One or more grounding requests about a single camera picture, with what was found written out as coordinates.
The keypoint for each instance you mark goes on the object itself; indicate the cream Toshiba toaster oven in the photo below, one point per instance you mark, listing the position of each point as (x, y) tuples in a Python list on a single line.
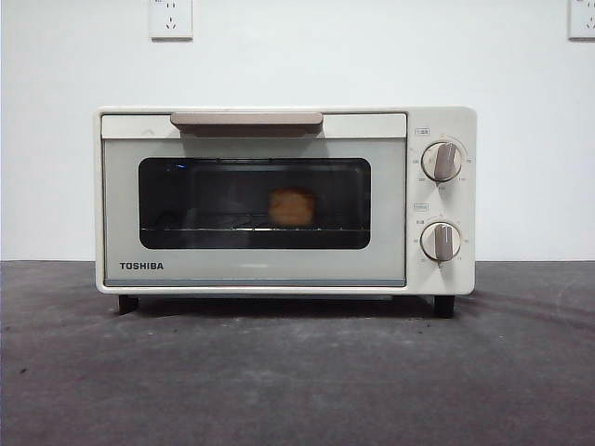
[(467, 204)]

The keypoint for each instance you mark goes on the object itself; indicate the white wall socket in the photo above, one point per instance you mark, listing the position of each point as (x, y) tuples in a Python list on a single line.
[(583, 21), (170, 21)]

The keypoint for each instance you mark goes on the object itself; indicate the cream beige timer knob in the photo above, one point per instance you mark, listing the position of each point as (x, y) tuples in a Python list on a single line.
[(440, 241)]

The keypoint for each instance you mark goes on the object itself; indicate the cream beige temperature knob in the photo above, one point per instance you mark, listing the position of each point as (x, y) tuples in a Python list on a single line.
[(441, 161)]

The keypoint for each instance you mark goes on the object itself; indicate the golden brown bread piece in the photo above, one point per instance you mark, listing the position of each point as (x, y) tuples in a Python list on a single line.
[(293, 208)]

